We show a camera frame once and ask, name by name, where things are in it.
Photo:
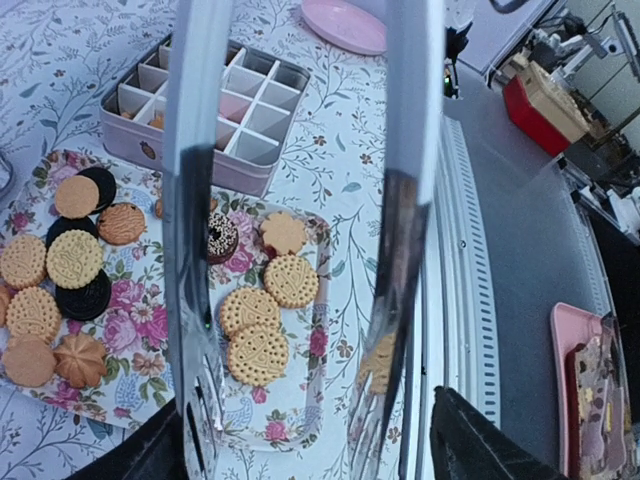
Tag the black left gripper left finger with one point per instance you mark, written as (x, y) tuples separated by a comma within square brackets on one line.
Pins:
[(152, 452)]

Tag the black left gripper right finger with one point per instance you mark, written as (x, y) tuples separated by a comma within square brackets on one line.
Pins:
[(466, 445)]

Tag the metal serving tongs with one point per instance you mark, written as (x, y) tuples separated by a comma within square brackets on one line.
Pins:
[(258, 352)]

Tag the floral rectangular tray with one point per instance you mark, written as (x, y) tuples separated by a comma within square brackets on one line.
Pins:
[(283, 416)]

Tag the pink tray outside table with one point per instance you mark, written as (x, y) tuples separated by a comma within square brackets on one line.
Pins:
[(596, 439)]

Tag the beige embossed round biscuit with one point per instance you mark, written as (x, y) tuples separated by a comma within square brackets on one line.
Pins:
[(74, 259)]

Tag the chocolate sprinkle donut cookie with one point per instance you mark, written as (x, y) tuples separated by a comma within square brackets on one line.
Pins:
[(223, 238)]

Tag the tan round cookie on black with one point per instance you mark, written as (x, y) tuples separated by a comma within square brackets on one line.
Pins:
[(76, 197)]

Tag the red box outside table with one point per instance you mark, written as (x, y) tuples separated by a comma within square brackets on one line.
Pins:
[(543, 110)]

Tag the pink divided cookie tin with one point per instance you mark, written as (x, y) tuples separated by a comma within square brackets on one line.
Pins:
[(249, 117)]

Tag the pink plate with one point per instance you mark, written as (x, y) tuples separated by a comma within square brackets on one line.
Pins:
[(346, 26)]

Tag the aluminium front rail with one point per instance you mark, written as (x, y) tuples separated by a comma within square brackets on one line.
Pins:
[(510, 263)]

